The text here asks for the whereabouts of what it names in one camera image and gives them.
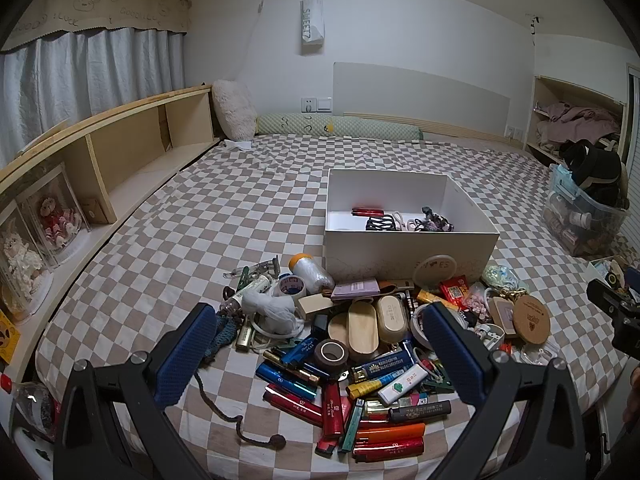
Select pink scissors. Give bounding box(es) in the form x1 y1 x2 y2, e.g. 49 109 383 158
387 210 421 232

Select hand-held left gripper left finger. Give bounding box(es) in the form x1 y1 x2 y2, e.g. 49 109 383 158
52 302 218 480

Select red dress doll in case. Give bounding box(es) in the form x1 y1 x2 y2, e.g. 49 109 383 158
22 162 91 266

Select wooden bedside shelf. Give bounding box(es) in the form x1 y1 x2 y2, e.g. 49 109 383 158
0 84 221 386

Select beige oval case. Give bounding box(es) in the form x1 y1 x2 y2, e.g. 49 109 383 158
375 295 411 345

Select grey curtain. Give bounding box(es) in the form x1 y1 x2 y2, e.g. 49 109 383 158
0 25 187 156

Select slim metallic red lighter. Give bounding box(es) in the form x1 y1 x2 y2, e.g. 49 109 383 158
352 437 426 463

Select yellow box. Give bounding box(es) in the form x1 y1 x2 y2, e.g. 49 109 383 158
0 310 21 363

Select black bag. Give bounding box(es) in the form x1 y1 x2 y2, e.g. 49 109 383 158
559 140 628 206

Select round cork coaster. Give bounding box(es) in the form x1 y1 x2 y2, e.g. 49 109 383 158
512 294 551 346

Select small white tray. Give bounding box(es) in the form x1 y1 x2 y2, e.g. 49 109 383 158
587 255 628 291

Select white cable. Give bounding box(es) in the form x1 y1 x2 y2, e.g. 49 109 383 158
250 310 306 353

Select clear plastic storage bin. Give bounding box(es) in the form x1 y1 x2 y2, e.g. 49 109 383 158
542 162 631 258

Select light blue mask pack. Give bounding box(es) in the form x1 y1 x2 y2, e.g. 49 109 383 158
550 165 583 201

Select beige block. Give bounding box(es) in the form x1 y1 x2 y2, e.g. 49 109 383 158
297 294 335 318

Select wooden oval tray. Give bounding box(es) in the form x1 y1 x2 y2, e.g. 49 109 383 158
346 300 380 363

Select beige printed curtain valance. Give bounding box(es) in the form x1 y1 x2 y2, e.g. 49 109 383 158
0 0 193 53

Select purple card box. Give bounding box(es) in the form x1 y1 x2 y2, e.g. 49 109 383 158
331 280 382 302

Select clear plastic bottle orange cap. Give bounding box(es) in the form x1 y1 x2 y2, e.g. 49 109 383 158
290 253 335 295

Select small wooden box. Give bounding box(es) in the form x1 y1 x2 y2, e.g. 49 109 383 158
80 197 108 226

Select orange lighter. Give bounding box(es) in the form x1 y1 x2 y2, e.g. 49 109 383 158
356 422 427 441

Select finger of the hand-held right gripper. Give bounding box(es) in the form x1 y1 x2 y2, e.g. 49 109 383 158
586 279 626 317

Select white plastic holder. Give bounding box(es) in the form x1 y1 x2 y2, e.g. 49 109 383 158
472 324 506 353

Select white octagonal bottle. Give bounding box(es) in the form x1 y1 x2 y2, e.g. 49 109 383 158
235 277 273 303

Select pile of pink clothes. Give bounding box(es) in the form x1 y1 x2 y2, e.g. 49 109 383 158
535 102 621 148

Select teal crocheted pouch with cord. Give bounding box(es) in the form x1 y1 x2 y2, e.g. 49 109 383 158
192 312 288 448

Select white dress doll in case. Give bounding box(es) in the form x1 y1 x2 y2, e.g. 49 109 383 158
0 200 53 323

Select white fluffy pillow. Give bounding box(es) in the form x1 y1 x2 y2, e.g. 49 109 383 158
211 79 258 142

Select white bottle red cap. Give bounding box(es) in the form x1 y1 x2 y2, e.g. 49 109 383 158
377 366 430 407

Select white headboard panel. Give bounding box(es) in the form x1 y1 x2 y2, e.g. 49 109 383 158
332 61 511 126

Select person's right forearm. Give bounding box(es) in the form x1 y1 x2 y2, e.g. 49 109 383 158
622 364 640 423

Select white tape roll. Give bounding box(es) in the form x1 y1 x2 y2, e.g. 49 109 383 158
409 305 436 353

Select pile of lighters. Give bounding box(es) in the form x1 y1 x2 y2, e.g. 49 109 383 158
235 310 453 463

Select gold keychain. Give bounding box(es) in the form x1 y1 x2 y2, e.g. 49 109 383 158
492 285 530 303

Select blue print tape roll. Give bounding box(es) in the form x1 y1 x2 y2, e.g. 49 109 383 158
272 275 307 306

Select brown tape roll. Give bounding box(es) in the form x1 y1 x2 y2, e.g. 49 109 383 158
314 339 351 373

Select small wooden oval lid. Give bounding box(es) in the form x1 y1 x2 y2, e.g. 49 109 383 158
327 312 351 346

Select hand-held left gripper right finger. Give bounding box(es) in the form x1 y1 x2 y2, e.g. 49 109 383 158
422 301 588 480

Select clear nail tip box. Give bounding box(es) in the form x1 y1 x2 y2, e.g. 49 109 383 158
520 342 561 368

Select green white packet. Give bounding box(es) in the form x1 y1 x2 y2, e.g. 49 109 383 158
481 264 521 291

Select bag of pink beads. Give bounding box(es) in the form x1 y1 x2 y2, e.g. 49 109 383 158
462 282 493 323

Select red sachet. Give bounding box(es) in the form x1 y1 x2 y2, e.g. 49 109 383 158
439 280 471 311

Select checkered bed sheet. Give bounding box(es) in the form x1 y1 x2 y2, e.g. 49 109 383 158
35 132 636 480

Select green long bolster pillow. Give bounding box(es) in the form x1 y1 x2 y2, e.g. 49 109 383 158
256 112 425 141

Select white shoe box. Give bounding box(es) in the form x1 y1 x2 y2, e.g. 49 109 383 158
324 168 501 286

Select dark grey lighter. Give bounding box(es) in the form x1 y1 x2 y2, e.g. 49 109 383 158
389 400 453 423

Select white hanging paper bag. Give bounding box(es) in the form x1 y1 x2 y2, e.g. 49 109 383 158
299 0 325 56

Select wooden wardrobe shelf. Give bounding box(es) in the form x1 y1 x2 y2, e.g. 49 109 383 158
525 76 628 166

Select wooden bed rail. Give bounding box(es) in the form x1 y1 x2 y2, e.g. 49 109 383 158
345 112 526 148

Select square cork coaster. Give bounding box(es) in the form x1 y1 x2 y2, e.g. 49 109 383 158
487 296 518 336

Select brown leather item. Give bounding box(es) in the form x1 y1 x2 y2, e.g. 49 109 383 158
377 280 416 297

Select orange sachet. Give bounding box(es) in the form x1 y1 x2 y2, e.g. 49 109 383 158
416 289 458 311

